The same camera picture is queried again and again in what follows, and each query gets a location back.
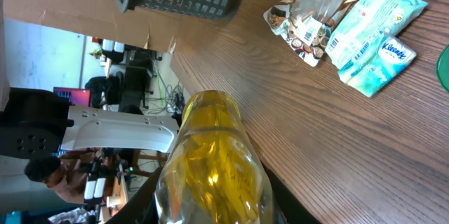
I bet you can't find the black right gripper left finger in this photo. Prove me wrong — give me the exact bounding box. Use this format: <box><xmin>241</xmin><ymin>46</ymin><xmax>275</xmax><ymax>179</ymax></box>
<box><xmin>106</xmin><ymin>167</ymin><xmax>163</xmax><ymax>224</ymax></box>

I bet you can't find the red computer monitor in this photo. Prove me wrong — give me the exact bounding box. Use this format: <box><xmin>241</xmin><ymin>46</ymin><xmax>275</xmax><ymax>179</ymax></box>
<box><xmin>53</xmin><ymin>87</ymin><xmax>91</xmax><ymax>107</ymax></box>

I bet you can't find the black office chair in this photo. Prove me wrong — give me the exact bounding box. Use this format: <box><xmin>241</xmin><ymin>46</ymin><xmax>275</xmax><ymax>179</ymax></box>
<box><xmin>85</xmin><ymin>38</ymin><xmax>161</xmax><ymax>112</ymax></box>

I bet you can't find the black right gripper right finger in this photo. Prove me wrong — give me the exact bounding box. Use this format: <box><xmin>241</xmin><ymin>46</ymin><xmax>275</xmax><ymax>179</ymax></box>
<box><xmin>263</xmin><ymin>164</ymin><xmax>320</xmax><ymax>224</ymax></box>

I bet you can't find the seated person in background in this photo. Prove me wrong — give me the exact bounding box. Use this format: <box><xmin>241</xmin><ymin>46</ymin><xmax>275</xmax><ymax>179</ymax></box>
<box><xmin>24</xmin><ymin>148</ymin><xmax>101</xmax><ymax>204</ymax></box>

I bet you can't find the yellow dish soap bottle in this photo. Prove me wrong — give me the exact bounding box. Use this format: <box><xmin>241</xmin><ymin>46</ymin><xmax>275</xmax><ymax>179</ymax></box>
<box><xmin>154</xmin><ymin>90</ymin><xmax>274</xmax><ymax>224</ymax></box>

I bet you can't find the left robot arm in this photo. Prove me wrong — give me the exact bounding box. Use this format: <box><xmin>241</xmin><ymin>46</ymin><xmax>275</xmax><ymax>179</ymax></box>
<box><xmin>1</xmin><ymin>88</ymin><xmax>179</xmax><ymax>159</ymax></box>

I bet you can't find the beige brown snack bag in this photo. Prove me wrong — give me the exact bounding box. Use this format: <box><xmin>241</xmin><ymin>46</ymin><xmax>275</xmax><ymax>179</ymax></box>
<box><xmin>263</xmin><ymin>0</ymin><xmax>357</xmax><ymax>67</ymax></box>

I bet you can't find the teal wipes packet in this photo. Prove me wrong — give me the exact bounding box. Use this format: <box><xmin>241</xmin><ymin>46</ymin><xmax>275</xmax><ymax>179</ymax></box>
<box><xmin>326</xmin><ymin>0</ymin><xmax>428</xmax><ymax>69</ymax></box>

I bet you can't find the green lidded white jar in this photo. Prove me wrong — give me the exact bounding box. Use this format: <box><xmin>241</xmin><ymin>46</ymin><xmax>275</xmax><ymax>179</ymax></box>
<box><xmin>436</xmin><ymin>45</ymin><xmax>449</xmax><ymax>92</ymax></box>

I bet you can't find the teal tissue pack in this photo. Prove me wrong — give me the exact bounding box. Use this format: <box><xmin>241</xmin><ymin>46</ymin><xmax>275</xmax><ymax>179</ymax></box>
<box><xmin>338</xmin><ymin>32</ymin><xmax>417</xmax><ymax>98</ymax></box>

